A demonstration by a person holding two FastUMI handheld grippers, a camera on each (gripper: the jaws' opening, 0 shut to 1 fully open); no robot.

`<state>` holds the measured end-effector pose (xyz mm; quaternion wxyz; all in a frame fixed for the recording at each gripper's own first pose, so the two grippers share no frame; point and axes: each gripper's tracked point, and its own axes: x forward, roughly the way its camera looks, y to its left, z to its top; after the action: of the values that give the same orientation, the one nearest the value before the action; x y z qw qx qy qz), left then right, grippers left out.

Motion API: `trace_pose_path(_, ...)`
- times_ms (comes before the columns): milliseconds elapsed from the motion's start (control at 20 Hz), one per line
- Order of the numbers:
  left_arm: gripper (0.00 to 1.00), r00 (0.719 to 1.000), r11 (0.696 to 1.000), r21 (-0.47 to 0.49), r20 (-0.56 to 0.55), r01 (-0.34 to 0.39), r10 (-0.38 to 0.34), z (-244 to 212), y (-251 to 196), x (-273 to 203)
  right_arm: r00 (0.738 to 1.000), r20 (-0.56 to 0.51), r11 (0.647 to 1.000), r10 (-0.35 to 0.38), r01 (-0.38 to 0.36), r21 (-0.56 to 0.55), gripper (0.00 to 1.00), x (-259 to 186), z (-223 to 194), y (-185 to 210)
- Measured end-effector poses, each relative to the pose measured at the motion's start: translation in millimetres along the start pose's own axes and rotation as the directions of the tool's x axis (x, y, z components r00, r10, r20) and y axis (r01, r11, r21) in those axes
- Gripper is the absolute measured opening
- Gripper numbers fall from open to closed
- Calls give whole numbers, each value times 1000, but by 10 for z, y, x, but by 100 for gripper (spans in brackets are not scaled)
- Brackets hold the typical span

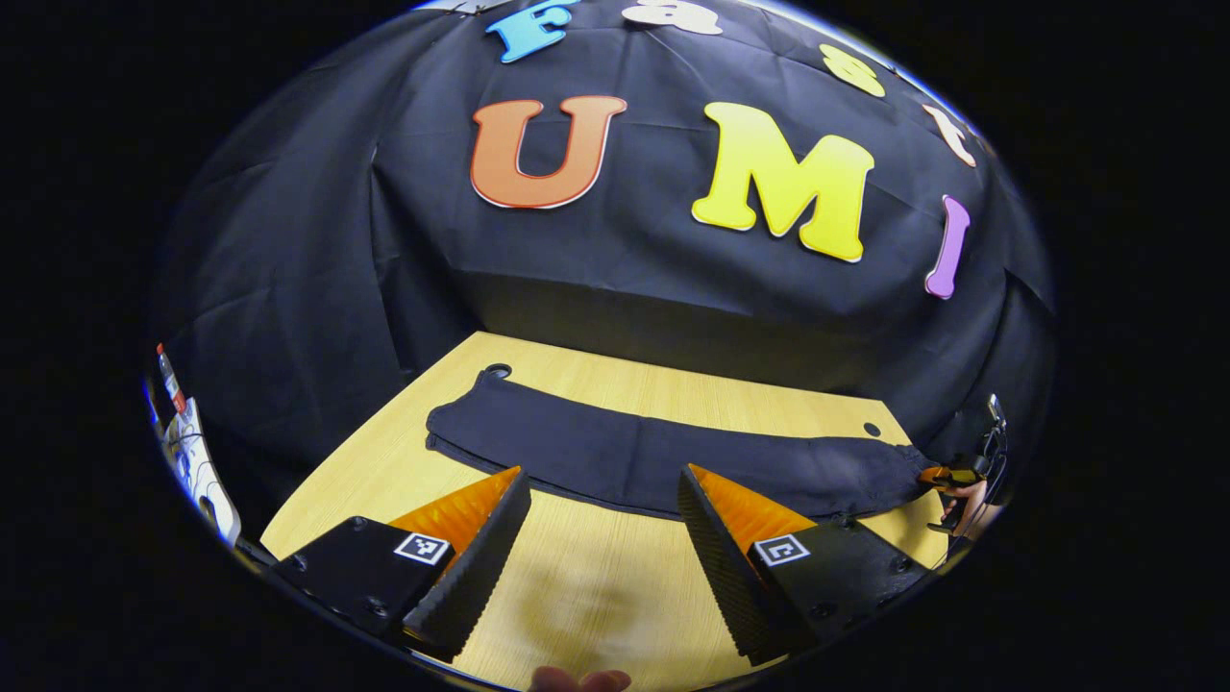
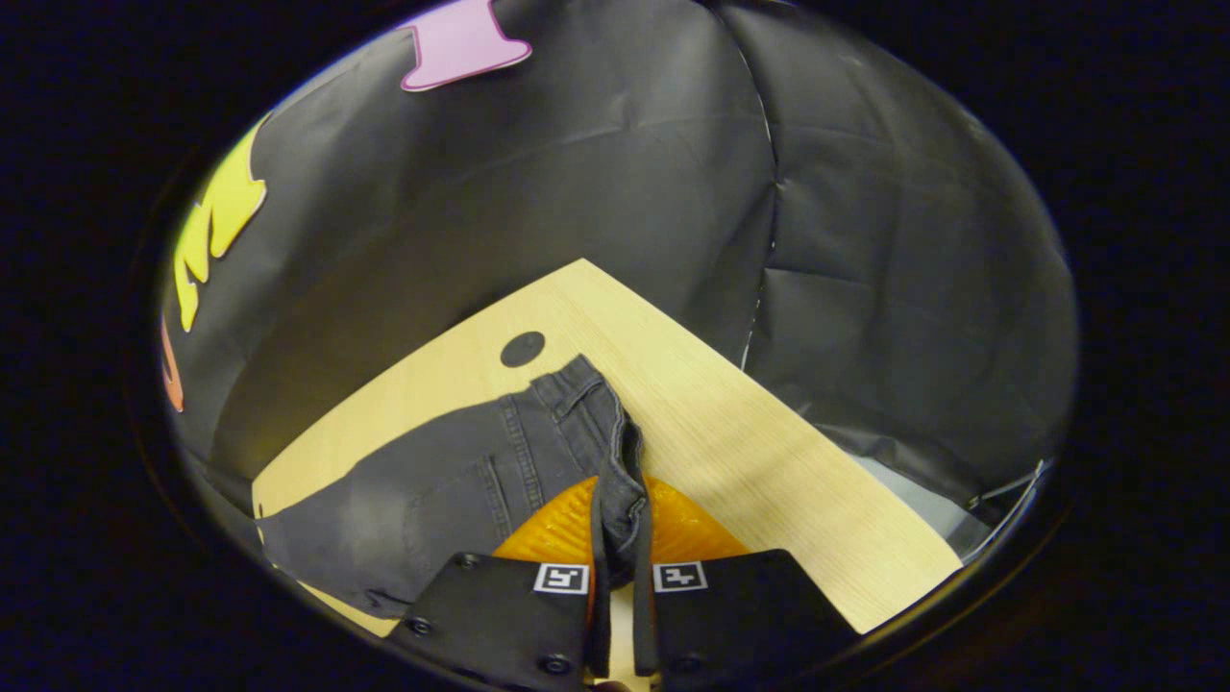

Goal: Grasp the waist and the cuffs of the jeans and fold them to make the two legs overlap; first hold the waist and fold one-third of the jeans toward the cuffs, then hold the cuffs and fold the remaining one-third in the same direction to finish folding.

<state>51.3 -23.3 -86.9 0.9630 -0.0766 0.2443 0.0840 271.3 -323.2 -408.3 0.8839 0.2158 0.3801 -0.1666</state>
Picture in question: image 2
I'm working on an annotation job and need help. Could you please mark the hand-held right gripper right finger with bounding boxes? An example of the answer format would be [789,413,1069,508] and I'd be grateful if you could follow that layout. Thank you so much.
[632,476,863,689]

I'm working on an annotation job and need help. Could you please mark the black backdrop cloth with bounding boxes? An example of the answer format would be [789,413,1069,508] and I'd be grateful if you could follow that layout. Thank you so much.
[159,0,1079,525]

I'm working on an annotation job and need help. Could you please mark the black table cable hole cover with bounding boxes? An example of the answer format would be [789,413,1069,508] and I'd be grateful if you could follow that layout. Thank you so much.
[500,331,547,368]

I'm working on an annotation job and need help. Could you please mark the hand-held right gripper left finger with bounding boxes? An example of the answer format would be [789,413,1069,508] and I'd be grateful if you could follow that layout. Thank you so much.
[387,474,614,685]

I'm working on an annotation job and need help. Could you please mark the dark grey jeans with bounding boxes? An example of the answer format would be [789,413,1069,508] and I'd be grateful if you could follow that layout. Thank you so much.
[256,354,651,618]

